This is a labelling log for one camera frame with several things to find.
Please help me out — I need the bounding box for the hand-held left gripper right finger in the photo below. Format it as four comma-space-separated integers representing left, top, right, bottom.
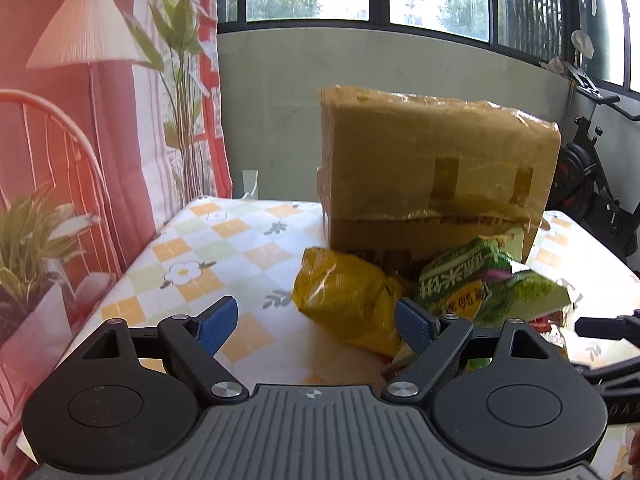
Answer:
382, 298, 569, 404

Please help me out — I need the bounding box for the floral checkered tablecloth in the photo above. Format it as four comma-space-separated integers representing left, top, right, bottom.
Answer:
15, 197, 640, 480

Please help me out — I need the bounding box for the yellow snack packet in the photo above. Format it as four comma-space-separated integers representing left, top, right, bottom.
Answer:
292, 246, 408, 358

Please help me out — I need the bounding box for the perforated metal window screen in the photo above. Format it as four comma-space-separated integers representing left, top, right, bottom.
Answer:
497, 0, 567, 61

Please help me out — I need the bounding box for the large green snack packet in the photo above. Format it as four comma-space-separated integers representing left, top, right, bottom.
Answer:
417, 238, 573, 323

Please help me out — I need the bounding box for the red orange snack packet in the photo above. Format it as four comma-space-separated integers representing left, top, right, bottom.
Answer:
525, 309, 572, 357

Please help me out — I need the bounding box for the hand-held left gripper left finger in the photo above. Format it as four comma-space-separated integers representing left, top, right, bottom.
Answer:
82, 296, 250, 404

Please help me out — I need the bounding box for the crumpled white cloth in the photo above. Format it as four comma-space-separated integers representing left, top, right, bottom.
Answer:
540, 57, 577, 79

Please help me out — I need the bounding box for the taped cardboard box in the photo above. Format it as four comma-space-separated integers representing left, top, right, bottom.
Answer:
315, 85, 562, 273

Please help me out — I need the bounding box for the white round object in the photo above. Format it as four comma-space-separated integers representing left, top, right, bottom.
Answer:
572, 30, 596, 59

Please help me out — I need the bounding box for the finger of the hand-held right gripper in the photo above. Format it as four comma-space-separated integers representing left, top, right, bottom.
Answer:
574, 310, 640, 345

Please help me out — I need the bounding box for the black exercise bike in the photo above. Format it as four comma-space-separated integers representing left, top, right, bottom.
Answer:
542, 30, 640, 267

